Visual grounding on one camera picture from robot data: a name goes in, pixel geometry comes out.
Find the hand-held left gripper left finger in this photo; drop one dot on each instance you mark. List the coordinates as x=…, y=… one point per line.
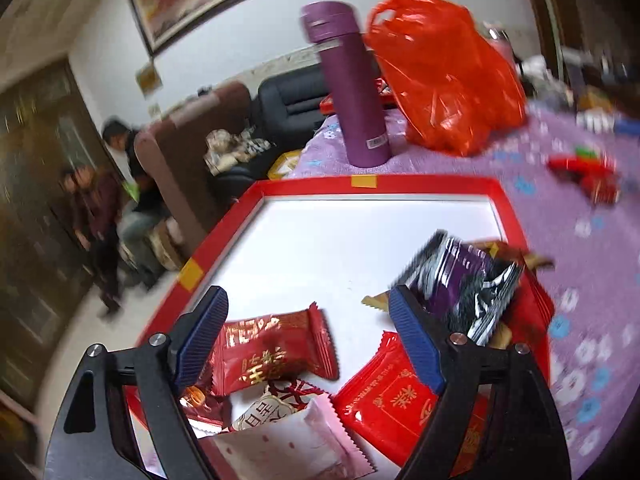
x=200, y=340

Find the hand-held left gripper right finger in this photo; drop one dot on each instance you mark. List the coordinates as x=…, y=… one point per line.
x=417, y=340

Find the maroon snack packet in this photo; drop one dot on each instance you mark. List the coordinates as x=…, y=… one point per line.
x=200, y=405

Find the dark red snack packet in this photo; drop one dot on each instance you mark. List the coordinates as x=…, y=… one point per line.
x=270, y=350

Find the purple snack packet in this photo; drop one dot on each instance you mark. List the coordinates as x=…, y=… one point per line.
x=465, y=285

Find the bright red snack packet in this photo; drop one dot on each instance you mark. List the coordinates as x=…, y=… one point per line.
x=385, y=405

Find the red white lattice packet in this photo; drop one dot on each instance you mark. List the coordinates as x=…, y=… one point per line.
x=272, y=405

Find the red ridged-edge snack packet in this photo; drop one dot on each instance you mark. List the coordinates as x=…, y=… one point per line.
x=532, y=310

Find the brown snack packet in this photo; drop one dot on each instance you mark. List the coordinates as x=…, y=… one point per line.
x=522, y=259

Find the red cardboard box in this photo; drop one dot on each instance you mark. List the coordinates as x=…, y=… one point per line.
x=325, y=240

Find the white pink snack packet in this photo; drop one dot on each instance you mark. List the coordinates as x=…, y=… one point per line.
x=295, y=445

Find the brown armchair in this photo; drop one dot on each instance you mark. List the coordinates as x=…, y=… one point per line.
x=175, y=170

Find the patterned cushion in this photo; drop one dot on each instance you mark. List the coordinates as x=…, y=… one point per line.
x=235, y=149

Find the yellow box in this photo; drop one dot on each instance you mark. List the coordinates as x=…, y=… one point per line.
x=285, y=165

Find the dark wooden door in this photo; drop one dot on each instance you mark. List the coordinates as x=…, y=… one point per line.
x=40, y=185

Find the long glossy red packet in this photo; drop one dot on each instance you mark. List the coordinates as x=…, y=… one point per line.
x=600, y=191
x=580, y=164

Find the black sofa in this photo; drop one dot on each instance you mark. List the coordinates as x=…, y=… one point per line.
x=290, y=105

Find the green candy packet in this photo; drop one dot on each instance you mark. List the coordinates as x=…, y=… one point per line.
x=585, y=150

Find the purple thermos bottle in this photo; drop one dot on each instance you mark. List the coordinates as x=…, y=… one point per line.
x=350, y=95

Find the red plastic bag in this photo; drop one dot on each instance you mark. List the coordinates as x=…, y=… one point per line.
x=445, y=80

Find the white glove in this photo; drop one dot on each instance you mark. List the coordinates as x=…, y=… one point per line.
x=595, y=121

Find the pink thermos bottle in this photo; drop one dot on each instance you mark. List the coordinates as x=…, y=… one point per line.
x=500, y=44

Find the yellow wall calendar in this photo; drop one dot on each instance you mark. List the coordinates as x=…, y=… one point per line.
x=147, y=77

